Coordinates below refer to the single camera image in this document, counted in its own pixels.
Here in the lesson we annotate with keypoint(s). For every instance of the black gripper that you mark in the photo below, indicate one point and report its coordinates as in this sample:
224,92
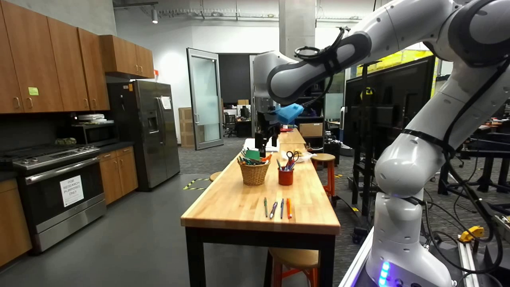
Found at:
266,128

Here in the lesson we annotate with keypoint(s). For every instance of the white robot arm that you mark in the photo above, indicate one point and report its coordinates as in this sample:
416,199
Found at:
408,160

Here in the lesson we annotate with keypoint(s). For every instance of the white paper stack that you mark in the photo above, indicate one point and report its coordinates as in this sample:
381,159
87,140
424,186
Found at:
248,144

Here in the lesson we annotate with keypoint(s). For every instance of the wicker basket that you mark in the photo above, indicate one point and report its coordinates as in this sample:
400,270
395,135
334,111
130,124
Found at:
253,173

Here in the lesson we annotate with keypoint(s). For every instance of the clear plastic food bag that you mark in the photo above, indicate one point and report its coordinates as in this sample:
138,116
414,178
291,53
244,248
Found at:
303,157

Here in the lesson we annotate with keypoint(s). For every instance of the red cup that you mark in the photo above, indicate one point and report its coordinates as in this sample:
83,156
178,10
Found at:
285,178

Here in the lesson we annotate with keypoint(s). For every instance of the round wooden stool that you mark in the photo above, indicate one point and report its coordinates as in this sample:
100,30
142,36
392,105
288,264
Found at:
213,176
323,157
295,259

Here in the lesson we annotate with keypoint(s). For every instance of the green pen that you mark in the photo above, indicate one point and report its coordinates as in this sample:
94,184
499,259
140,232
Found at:
264,208

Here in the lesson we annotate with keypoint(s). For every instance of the purple pen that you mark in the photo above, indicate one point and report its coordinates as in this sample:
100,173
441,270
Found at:
272,211

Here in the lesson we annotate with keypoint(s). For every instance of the orange pen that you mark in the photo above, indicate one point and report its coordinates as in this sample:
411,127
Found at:
287,208

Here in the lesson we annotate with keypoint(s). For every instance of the glass door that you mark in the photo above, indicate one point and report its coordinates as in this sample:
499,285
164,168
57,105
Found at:
204,98

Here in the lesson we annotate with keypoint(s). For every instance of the cardboard boxes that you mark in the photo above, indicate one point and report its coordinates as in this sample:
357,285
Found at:
185,128

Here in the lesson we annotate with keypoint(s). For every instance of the white paper on fridge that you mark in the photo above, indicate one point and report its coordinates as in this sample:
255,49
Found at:
165,103

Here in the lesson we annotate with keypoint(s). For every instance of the stainless steel fridge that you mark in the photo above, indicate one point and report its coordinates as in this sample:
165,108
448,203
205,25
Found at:
143,133

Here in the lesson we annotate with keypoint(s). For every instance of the wooden base cabinet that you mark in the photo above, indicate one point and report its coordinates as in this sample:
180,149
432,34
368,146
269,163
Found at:
118,175
12,224

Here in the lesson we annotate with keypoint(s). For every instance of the microwave oven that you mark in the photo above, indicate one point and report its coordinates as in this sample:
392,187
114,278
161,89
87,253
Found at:
95,133

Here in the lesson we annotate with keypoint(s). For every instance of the white sign on oven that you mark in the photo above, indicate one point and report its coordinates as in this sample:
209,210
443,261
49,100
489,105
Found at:
70,192

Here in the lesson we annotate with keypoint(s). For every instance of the black workbench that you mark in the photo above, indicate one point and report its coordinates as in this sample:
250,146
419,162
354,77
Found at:
486,146

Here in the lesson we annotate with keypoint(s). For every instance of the stainless steel oven range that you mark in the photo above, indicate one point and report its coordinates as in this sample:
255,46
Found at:
57,213

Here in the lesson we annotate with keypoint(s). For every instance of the yellow bar clamp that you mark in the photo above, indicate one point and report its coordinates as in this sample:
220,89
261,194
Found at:
470,234

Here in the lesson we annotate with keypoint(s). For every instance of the green sticky note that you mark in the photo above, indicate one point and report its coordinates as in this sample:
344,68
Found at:
32,92

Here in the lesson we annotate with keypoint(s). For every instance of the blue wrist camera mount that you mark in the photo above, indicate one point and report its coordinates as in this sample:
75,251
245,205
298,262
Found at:
288,114

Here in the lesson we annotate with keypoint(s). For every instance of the black metal table frame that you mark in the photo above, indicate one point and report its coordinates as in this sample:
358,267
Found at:
255,237

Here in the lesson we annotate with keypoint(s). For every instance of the small wooden wall cabinets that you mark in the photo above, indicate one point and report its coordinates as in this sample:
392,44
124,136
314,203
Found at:
124,57

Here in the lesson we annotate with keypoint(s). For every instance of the large wooden wall cabinets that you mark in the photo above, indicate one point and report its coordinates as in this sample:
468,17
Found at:
52,58

